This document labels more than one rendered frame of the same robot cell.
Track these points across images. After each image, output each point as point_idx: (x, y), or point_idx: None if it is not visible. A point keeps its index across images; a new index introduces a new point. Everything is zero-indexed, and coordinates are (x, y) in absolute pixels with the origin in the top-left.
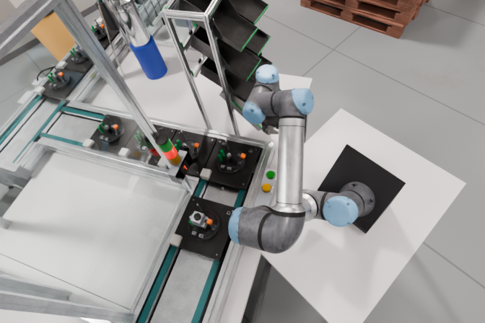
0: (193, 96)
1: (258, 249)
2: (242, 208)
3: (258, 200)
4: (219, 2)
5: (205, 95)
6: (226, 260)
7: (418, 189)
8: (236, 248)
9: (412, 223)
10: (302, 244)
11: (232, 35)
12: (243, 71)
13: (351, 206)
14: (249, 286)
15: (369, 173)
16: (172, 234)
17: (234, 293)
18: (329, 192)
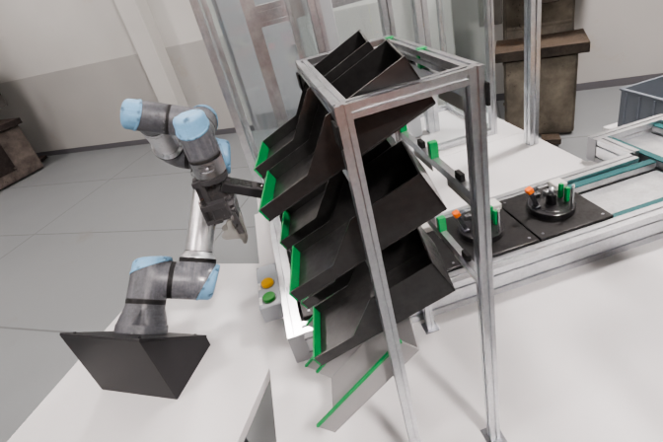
0: (564, 371)
1: (261, 263)
2: (220, 149)
3: (271, 268)
4: (305, 78)
5: (543, 390)
6: (276, 222)
7: (47, 438)
8: (273, 231)
9: (76, 383)
10: (216, 291)
11: (291, 138)
12: (301, 214)
13: (133, 261)
14: (258, 242)
15: (110, 334)
16: None
17: (269, 232)
18: (166, 277)
